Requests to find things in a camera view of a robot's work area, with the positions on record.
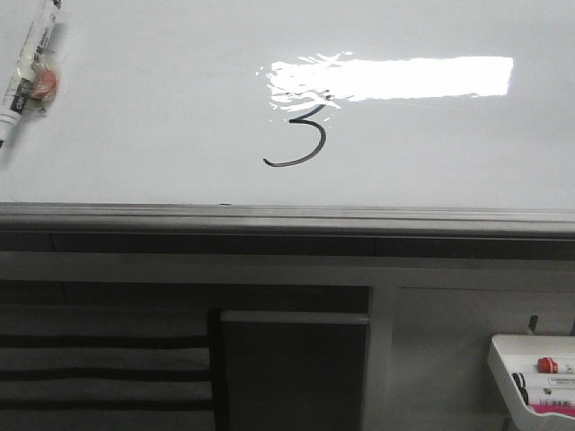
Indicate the black capped marker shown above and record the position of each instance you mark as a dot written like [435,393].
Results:
[555,390]

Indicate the white plastic marker tray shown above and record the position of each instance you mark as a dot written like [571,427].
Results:
[519,354]

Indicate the grey aluminium whiteboard tray rail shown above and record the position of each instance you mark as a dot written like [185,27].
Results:
[401,232]

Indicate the dark grey panel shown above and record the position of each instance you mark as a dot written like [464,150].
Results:
[295,370]

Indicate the red capped marker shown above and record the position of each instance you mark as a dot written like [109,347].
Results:
[556,365]

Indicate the white glossy whiteboard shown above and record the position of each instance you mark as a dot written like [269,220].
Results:
[453,104]

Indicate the grey black striped slatted panel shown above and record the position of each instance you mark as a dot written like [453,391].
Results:
[96,368]

